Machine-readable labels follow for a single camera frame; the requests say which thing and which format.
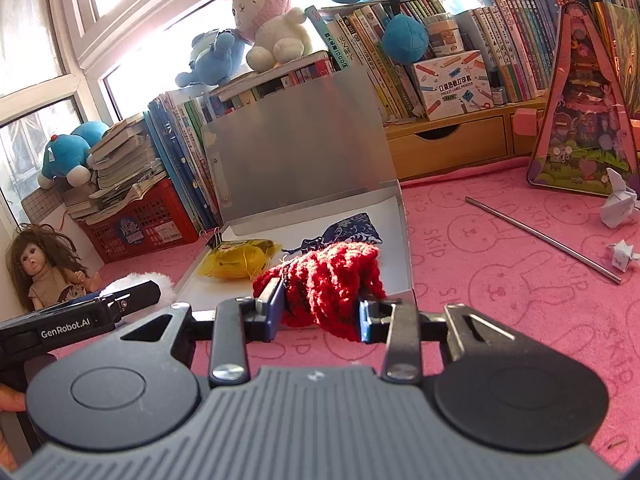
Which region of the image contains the metal rod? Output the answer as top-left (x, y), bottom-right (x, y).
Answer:
top-left (464, 196), bottom-right (622, 285)

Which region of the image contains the white pencil pattern box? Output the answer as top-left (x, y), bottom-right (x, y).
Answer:
top-left (412, 50), bottom-right (495, 120)

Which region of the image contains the white origami rabbit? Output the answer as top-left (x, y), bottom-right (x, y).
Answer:
top-left (600, 168), bottom-right (639, 229)

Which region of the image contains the blue floral drawstring pouch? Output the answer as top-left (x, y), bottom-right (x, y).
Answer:
top-left (283, 212), bottom-right (383, 255)

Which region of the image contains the black binder clip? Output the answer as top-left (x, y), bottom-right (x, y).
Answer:
top-left (206, 230), bottom-right (224, 250)

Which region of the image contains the blue elephant plush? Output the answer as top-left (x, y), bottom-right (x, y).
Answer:
top-left (175, 28), bottom-right (247, 88)

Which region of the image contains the stack of books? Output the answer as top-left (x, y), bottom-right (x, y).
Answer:
top-left (63, 114), bottom-right (166, 224)

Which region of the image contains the brown haired doll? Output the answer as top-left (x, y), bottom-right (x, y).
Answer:
top-left (6, 223), bottom-right (102, 312)

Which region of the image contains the white fluffy hair tie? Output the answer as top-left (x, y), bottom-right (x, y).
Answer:
top-left (98, 271), bottom-right (177, 306)

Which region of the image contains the silver open box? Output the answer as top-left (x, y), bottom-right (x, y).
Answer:
top-left (204, 67), bottom-right (414, 299)

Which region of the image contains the red knitted scrunchie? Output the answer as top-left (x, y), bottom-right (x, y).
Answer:
top-left (253, 242), bottom-right (386, 341)

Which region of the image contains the row of shelf books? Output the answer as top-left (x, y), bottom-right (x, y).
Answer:
top-left (305, 0), bottom-right (568, 124)

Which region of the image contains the red basket with books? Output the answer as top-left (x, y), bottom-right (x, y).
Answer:
top-left (77, 178), bottom-right (198, 263)

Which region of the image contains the blue plush on books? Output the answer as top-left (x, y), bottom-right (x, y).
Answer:
top-left (38, 122), bottom-right (108, 190)

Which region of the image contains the pink triangular pencil case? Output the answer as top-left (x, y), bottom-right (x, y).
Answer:
top-left (526, 2), bottom-right (639, 196)

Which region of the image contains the wooden drawer organizer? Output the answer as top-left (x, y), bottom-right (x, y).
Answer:
top-left (385, 98), bottom-right (546, 180)

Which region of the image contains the pink white bunny plush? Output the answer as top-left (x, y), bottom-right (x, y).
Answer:
top-left (230, 0), bottom-right (312, 73)

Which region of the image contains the small white origami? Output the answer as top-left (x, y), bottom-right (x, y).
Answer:
top-left (608, 240), bottom-right (640, 272)

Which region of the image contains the yellow snack packet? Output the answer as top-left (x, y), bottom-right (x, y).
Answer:
top-left (198, 238), bottom-right (281, 281)

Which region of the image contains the row of blue books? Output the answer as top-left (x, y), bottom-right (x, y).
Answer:
top-left (144, 91), bottom-right (222, 231)

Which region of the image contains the person left hand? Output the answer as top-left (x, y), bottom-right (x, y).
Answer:
top-left (0, 384), bottom-right (26, 471)

